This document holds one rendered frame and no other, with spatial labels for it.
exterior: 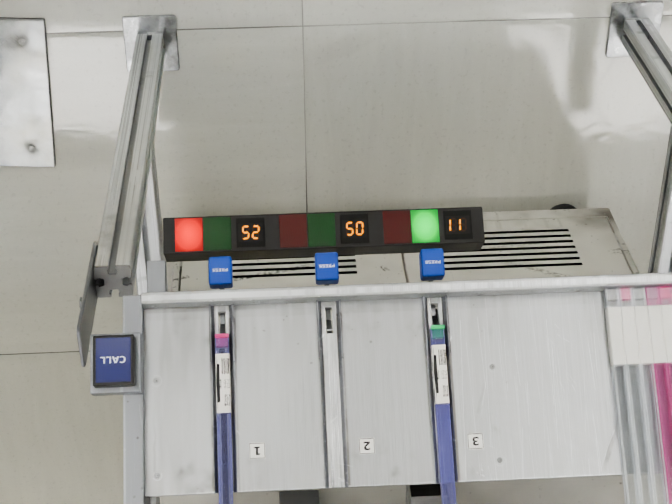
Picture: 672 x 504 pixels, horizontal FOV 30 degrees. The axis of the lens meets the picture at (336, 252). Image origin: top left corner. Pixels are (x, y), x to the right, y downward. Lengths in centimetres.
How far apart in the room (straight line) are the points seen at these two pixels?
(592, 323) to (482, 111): 76
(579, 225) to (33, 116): 87
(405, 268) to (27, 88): 64
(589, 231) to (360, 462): 84
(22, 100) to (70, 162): 13
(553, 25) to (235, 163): 54
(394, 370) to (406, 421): 5
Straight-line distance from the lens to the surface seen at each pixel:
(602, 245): 198
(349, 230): 133
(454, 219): 134
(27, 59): 197
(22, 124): 202
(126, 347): 125
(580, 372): 132
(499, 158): 207
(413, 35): 195
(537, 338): 131
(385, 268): 189
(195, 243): 133
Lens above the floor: 178
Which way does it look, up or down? 57 degrees down
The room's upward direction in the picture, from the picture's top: 174 degrees clockwise
